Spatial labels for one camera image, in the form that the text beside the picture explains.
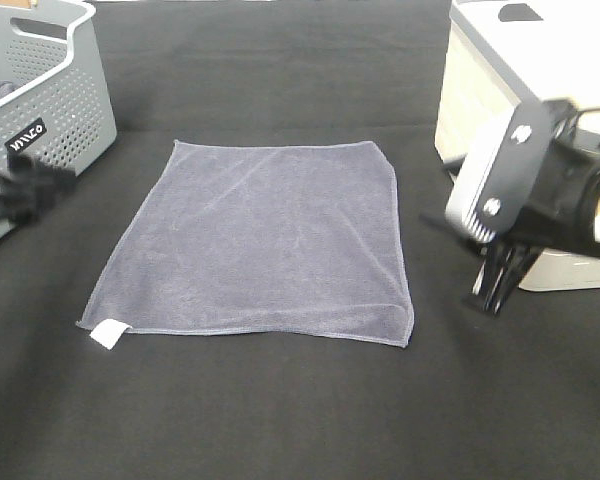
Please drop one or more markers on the black table cloth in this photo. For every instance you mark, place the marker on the black table cloth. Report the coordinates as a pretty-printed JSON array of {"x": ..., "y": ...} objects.
[{"x": 471, "y": 397}]

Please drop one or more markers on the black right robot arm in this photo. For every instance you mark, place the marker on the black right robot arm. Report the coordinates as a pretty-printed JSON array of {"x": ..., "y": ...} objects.
[{"x": 523, "y": 186}]

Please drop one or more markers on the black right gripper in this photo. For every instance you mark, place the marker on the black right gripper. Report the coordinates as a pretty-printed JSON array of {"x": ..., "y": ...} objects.
[{"x": 559, "y": 214}]

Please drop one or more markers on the cream lidded storage box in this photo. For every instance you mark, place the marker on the cream lidded storage box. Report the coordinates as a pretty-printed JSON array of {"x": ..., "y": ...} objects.
[{"x": 501, "y": 53}]

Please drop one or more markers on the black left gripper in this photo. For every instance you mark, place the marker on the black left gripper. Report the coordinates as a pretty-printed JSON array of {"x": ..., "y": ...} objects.
[{"x": 33, "y": 188}]

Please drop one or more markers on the grey perforated plastic basket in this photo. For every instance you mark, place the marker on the grey perforated plastic basket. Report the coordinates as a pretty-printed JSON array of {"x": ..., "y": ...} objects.
[{"x": 61, "y": 111}]

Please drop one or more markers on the grey microfibre towel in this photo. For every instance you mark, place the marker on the grey microfibre towel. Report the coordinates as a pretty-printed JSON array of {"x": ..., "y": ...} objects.
[{"x": 240, "y": 240}]

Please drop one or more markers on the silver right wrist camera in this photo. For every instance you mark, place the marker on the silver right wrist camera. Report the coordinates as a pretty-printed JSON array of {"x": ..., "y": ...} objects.
[{"x": 499, "y": 171}]

